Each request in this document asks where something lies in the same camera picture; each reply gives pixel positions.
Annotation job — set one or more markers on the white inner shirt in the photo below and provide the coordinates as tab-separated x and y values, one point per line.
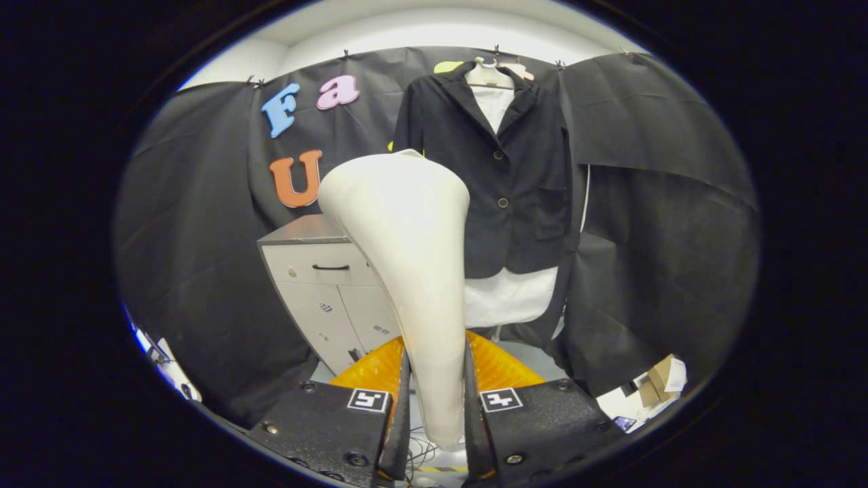
508	298

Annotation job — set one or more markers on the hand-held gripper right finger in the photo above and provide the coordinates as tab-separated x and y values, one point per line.
475	440

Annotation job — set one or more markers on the black jacket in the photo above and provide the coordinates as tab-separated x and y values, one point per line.
522	169

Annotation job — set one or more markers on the white garment steamer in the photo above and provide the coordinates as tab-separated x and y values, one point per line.
407	237

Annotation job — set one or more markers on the black backdrop cloth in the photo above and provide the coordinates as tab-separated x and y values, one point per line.
190	237

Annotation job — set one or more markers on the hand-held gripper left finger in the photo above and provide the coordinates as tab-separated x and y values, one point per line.
400	440

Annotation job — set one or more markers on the grey drawer cabinet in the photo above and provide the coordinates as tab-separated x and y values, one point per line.
305	261

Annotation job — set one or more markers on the white papers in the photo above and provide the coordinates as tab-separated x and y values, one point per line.
169	366

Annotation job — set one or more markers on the white clothes hanger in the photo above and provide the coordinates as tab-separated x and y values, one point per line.
488	76

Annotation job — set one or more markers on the cardboard box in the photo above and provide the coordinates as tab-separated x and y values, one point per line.
661	379

